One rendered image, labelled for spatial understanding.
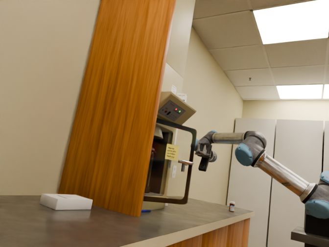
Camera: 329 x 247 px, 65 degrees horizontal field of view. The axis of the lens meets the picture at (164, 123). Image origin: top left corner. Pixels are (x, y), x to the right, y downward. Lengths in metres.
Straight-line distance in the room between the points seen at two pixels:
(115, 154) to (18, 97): 0.49
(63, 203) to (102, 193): 0.23
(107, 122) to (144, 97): 0.23
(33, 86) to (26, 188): 0.47
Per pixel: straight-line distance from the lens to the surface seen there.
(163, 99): 1.24
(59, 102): 1.44
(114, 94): 1.31
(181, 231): 1.03
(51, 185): 1.46
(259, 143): 1.53
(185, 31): 1.68
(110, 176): 1.22
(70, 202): 1.09
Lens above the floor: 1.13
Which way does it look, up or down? 11 degrees up
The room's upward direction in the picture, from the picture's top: 9 degrees clockwise
